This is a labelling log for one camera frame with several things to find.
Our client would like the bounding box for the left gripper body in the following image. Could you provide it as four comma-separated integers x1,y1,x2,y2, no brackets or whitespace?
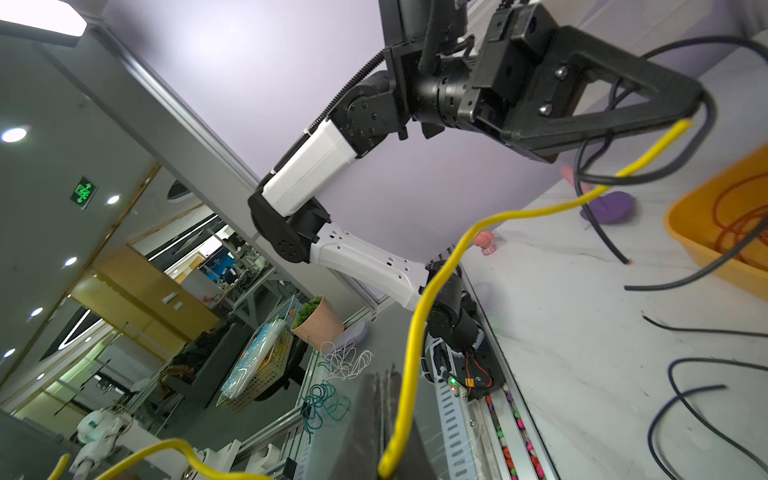
413,1,558,141

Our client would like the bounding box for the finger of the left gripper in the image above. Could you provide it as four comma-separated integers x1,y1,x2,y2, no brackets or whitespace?
515,27,703,135
501,116,676,163

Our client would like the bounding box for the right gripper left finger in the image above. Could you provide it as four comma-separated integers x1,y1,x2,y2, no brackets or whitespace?
329,374,383,480

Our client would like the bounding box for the cable bundle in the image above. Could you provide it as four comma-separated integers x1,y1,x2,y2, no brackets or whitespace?
572,35,768,293

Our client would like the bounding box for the red cable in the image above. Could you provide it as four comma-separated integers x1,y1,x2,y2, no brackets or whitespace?
710,172,768,265

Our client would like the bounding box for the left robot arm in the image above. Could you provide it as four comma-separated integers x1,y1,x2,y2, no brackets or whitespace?
243,1,730,330

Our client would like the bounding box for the pink plastic object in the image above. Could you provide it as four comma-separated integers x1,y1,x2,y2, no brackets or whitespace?
560,165,593,195

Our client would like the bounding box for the purple plastic object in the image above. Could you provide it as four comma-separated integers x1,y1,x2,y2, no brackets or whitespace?
587,191,637,225

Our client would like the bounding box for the pink round toy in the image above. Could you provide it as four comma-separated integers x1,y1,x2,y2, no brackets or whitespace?
472,230,497,256

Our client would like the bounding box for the potted green plant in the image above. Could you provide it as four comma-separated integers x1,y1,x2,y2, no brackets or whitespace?
291,296,344,351

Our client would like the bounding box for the yellow plastic bin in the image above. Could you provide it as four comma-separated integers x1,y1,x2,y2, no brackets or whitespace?
664,145,767,301

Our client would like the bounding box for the green exit sign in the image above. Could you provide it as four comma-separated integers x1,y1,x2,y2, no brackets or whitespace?
70,176,98,210

